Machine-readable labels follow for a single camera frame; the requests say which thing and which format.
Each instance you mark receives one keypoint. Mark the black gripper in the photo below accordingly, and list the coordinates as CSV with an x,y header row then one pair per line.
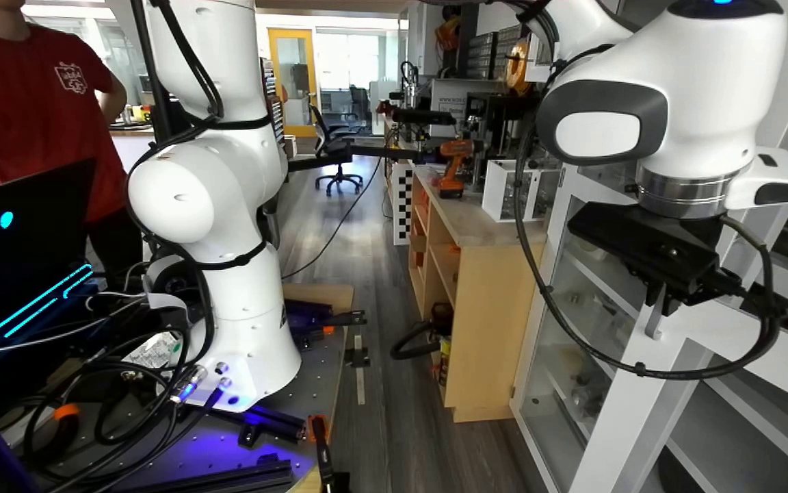
x,y
673,259

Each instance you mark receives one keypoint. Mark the glass cabinet door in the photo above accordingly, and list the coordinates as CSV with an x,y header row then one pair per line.
x,y
617,398

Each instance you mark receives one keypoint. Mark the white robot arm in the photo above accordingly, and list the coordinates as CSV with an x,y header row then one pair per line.
x,y
683,98

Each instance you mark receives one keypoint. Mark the white box on cabinet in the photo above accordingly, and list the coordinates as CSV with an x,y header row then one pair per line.
x,y
500,194

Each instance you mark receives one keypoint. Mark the wooden side cabinet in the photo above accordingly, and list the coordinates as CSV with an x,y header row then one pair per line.
x,y
463,259

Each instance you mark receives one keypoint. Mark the orange drill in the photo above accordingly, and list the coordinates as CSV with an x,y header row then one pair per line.
x,y
449,183

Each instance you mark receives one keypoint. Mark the black office chair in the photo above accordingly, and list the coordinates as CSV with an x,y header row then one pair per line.
x,y
331,151

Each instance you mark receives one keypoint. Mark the black vertical pole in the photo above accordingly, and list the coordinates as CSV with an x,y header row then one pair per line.
x,y
160,113

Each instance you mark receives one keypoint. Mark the black laptop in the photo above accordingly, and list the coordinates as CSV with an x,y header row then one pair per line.
x,y
43,247

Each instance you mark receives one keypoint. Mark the person in red shirt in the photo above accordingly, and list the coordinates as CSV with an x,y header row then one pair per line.
x,y
55,107

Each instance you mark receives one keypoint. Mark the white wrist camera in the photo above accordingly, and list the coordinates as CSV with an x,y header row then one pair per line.
x,y
761,184

